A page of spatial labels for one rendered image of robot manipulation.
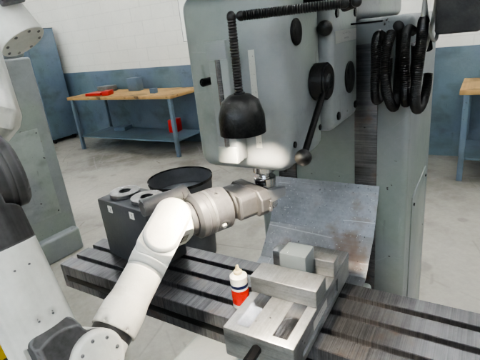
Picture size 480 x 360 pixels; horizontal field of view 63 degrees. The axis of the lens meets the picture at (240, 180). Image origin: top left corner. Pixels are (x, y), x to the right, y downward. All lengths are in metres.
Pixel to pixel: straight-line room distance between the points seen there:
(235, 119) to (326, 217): 0.68
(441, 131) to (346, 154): 3.93
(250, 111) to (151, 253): 0.28
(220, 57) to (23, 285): 0.44
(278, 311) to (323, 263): 0.16
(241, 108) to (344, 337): 0.54
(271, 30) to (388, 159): 0.59
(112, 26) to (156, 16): 0.98
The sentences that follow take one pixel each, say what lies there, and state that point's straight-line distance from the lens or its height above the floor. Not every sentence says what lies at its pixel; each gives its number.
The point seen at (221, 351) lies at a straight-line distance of 0.99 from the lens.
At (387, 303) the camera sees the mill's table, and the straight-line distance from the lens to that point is 0.98.
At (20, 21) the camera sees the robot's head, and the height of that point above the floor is 1.60.
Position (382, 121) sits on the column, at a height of 1.30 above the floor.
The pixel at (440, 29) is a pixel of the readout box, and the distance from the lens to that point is 0.90.
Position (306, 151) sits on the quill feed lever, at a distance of 0.68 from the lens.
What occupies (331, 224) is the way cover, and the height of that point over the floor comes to 1.01.
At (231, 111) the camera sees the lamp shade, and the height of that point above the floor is 1.45.
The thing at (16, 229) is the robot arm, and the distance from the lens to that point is 0.58.
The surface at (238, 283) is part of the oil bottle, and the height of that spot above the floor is 1.03.
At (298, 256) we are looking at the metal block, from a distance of 0.86.
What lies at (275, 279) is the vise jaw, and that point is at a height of 1.07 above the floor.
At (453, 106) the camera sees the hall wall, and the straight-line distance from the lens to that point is 4.99.
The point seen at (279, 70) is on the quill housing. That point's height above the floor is 1.49.
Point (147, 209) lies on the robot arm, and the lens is 0.75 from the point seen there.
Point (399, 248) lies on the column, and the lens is 1.24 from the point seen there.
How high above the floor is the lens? 1.56
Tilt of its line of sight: 20 degrees down
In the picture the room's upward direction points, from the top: 6 degrees counter-clockwise
